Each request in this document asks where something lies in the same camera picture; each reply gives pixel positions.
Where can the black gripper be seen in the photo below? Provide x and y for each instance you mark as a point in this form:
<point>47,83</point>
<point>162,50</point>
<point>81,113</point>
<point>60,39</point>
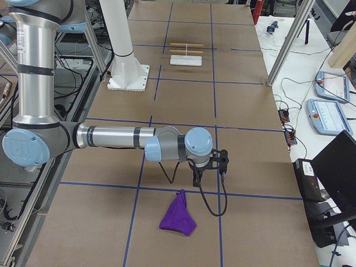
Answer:
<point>195,169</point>

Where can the purple towel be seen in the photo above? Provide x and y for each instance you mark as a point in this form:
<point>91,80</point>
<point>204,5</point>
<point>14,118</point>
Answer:
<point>177,217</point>

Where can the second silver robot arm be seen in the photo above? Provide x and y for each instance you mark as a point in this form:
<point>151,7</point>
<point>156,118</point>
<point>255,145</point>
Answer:
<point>8,31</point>

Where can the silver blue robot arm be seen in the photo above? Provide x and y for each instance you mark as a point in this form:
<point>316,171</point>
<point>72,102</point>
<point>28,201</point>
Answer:
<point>38,135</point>

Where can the lower orange connector box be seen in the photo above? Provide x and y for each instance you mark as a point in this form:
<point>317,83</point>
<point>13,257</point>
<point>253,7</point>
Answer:
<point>290,138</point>

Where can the orange connector box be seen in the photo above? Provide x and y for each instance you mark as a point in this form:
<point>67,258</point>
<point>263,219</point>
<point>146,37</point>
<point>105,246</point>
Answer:
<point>284,115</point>
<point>290,138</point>

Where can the upper orange connector box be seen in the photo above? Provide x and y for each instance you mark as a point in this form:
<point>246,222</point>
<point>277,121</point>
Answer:
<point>284,115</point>

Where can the black computer box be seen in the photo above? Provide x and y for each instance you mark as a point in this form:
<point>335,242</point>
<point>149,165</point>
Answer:
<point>307,181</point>

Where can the lower blue teach pendant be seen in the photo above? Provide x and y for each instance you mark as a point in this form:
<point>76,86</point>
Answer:
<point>327,117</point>

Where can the blue teach pendant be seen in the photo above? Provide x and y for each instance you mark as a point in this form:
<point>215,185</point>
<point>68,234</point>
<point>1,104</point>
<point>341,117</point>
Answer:
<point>332,86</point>
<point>327,117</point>

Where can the black monitor on stand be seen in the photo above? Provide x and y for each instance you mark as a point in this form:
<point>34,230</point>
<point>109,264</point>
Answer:
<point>334,166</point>

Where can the upper blue teach pendant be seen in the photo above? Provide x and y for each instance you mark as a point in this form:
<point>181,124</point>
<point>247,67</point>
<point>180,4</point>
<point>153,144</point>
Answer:
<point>332,86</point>

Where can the folded blue umbrella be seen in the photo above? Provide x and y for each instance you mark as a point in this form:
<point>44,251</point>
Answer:
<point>271,28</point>

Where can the red cylinder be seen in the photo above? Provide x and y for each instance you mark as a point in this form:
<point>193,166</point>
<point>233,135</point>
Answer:
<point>257,11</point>

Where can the wooden plank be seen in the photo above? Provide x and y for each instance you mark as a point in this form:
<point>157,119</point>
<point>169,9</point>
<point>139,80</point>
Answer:
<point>345,48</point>

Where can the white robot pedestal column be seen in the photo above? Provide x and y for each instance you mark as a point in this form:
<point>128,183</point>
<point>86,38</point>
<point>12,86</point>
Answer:
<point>126,73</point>

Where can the aluminium frame post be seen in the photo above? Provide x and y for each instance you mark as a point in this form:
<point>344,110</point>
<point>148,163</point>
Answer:
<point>296,27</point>

